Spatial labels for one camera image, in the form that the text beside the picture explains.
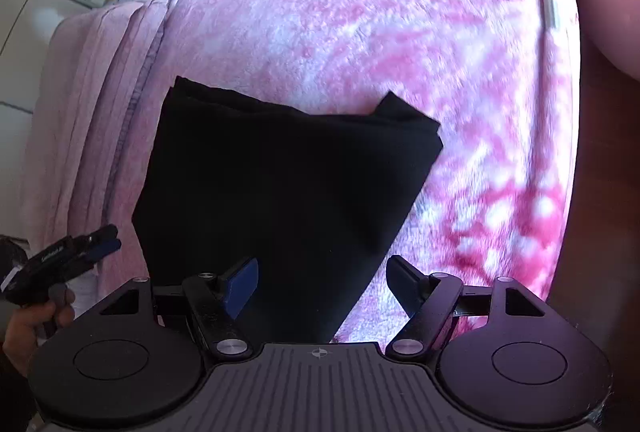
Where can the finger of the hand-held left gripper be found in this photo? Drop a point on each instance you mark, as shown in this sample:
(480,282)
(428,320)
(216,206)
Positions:
(107,248)
(100,234)

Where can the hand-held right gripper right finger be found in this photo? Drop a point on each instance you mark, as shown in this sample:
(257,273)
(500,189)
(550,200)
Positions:
(405,284)

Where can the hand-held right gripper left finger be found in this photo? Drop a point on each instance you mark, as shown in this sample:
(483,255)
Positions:
(242,284)

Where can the black pants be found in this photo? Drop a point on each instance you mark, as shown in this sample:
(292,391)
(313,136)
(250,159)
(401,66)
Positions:
(280,192)

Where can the person's left hand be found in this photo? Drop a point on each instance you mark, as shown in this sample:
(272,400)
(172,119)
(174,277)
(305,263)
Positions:
(30,327)

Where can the pink folded quilt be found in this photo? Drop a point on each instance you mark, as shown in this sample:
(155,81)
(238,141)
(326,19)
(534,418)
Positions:
(85,112)

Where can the white bedside cabinet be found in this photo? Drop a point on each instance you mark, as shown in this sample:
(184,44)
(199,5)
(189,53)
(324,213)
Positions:
(30,37)

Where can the pink floral blanket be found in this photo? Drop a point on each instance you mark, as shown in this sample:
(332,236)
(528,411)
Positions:
(375,37)

